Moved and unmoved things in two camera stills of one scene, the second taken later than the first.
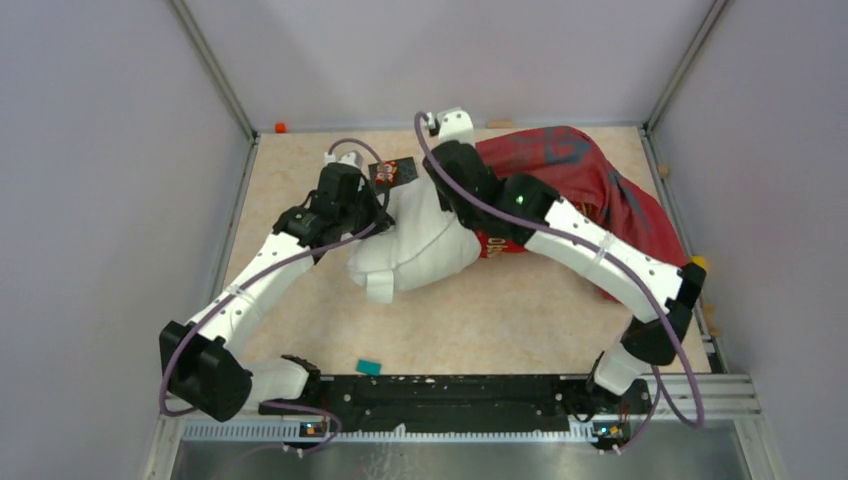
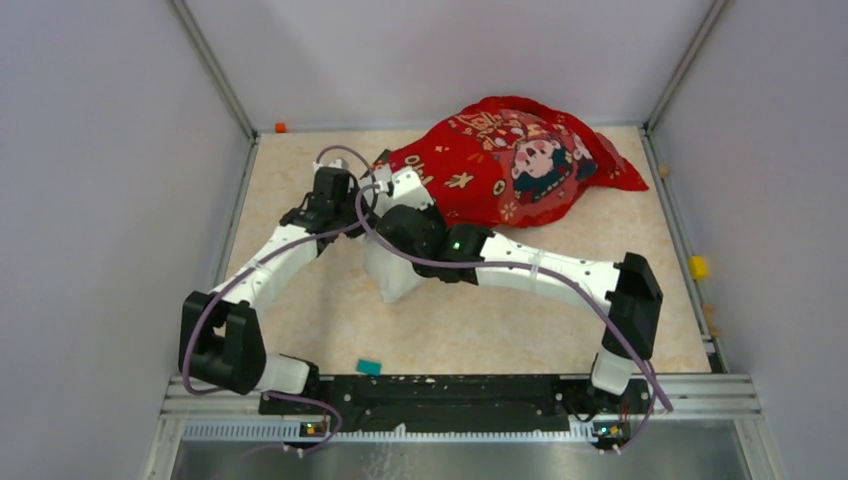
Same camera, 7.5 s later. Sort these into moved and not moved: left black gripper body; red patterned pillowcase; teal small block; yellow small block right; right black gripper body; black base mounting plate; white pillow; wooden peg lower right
Moved: right black gripper body; red patterned pillowcase; white pillow
Not moved: wooden peg lower right; teal small block; left black gripper body; yellow small block right; black base mounting plate
